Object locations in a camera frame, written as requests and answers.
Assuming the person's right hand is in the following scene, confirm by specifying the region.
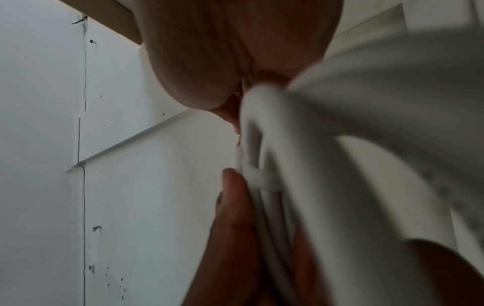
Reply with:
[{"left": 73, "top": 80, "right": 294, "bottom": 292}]
[{"left": 130, "top": 0, "right": 345, "bottom": 150}]

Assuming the person's left hand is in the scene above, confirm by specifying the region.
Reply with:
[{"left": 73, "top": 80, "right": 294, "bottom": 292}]
[{"left": 181, "top": 167, "right": 484, "bottom": 306}]

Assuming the white cable tie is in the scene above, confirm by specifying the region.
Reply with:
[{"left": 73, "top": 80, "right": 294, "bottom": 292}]
[{"left": 236, "top": 149, "right": 286, "bottom": 191}]

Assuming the thick white cable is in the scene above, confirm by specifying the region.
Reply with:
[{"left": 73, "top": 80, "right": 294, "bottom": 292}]
[{"left": 236, "top": 28, "right": 484, "bottom": 306}]

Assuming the wooden shelf frame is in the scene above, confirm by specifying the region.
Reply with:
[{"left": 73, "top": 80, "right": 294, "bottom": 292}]
[{"left": 58, "top": 0, "right": 144, "bottom": 46}]

